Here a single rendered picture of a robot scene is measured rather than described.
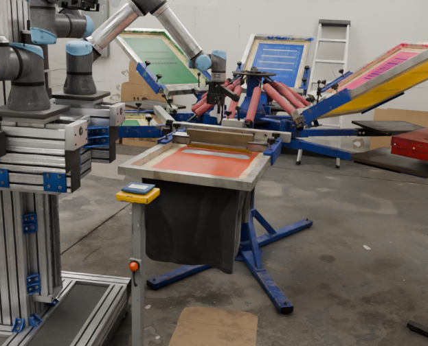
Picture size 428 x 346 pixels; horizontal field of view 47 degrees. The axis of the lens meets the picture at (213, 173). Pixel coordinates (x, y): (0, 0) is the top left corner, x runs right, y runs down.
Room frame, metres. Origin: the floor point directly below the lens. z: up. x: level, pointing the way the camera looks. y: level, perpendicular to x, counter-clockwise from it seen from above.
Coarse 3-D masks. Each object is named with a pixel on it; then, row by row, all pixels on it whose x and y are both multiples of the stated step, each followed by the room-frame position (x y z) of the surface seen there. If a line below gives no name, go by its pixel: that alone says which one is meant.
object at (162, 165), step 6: (180, 150) 2.51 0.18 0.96; (204, 150) 2.54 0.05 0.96; (210, 150) 2.55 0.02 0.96; (216, 150) 2.55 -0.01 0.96; (168, 156) 2.39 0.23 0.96; (174, 156) 2.39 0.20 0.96; (186, 156) 2.40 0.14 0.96; (192, 156) 2.41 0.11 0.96; (198, 156) 2.41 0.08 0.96; (204, 156) 2.42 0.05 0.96; (210, 156) 2.43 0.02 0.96; (162, 162) 2.26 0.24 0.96; (168, 162) 2.27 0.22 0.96; (162, 168) 2.15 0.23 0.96; (168, 168) 2.16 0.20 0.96; (174, 168) 2.16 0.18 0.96; (180, 168) 2.17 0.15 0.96; (186, 168) 2.17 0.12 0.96
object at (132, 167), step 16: (160, 144) 2.48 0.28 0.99; (176, 144) 2.65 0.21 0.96; (128, 160) 2.14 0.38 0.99; (144, 160) 2.22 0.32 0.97; (144, 176) 2.00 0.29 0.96; (160, 176) 1.99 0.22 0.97; (176, 176) 1.97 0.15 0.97; (192, 176) 1.95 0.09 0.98; (208, 176) 1.94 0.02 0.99; (224, 176) 1.95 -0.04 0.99; (256, 176) 1.99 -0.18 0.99
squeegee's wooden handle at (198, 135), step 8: (192, 128) 2.59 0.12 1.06; (192, 136) 2.57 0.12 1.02; (200, 136) 2.56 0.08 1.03; (208, 136) 2.55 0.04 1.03; (216, 136) 2.53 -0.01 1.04; (224, 136) 2.52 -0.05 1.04; (232, 136) 2.51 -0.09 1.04; (240, 136) 2.50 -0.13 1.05; (248, 136) 2.49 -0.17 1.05; (224, 144) 2.52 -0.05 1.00; (232, 144) 2.51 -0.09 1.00; (240, 144) 2.50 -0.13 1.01
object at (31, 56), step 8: (16, 48) 1.76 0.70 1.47; (24, 48) 1.77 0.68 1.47; (32, 48) 1.78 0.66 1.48; (40, 48) 1.81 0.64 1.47; (24, 56) 1.76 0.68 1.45; (32, 56) 1.78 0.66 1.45; (40, 56) 1.81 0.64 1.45; (24, 64) 1.75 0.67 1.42; (32, 64) 1.78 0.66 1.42; (40, 64) 1.81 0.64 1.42; (24, 72) 1.75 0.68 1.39; (32, 72) 1.78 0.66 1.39; (40, 72) 1.80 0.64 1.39; (16, 80) 1.77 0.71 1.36; (24, 80) 1.77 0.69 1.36; (32, 80) 1.78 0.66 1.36; (40, 80) 1.80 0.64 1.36
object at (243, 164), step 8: (224, 152) 2.51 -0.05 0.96; (232, 152) 2.52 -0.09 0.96; (240, 152) 2.53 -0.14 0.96; (256, 152) 2.55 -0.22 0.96; (224, 160) 2.36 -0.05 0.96; (232, 160) 2.36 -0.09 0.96; (240, 160) 2.37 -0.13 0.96; (248, 160) 2.38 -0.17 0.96; (240, 168) 2.22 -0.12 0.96; (232, 176) 2.07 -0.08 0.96
